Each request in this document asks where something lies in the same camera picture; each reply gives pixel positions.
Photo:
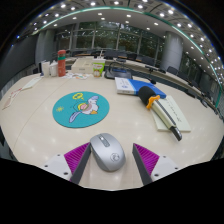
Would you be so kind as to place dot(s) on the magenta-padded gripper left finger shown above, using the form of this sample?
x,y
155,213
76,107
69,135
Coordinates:
x,y
76,158

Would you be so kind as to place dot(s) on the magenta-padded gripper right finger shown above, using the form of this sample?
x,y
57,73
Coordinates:
x,y
148,159

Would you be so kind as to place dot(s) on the silver computer mouse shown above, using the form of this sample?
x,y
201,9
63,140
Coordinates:
x,y
108,153

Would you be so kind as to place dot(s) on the round teal cartoon mouse pad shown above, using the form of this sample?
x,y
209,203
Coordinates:
x,y
66,111

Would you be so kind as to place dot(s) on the white printed booklet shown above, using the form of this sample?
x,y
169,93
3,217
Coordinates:
x,y
180,116

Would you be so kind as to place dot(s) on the blue and white book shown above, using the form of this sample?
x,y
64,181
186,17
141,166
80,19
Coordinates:
x,y
133,85

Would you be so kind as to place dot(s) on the colourful sticker sheet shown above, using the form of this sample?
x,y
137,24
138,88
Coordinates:
x,y
76,76

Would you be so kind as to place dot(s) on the white paper sheet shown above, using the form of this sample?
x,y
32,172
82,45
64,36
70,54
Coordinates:
x,y
31,83

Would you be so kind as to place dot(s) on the white paper cup green print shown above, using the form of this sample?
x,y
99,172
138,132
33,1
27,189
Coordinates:
x,y
98,70

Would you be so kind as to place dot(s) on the dark conference microphone console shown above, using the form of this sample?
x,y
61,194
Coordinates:
x,y
117,73

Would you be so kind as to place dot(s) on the dark office chairs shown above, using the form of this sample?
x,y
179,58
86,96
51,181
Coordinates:
x,y
172,70

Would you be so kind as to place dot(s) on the white cardboard box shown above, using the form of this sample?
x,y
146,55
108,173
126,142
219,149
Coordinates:
x,y
82,66

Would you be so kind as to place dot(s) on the red drink bottle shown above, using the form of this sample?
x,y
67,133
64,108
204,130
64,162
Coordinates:
x,y
61,65

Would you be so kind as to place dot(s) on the ceiling lights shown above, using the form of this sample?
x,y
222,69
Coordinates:
x,y
171,11

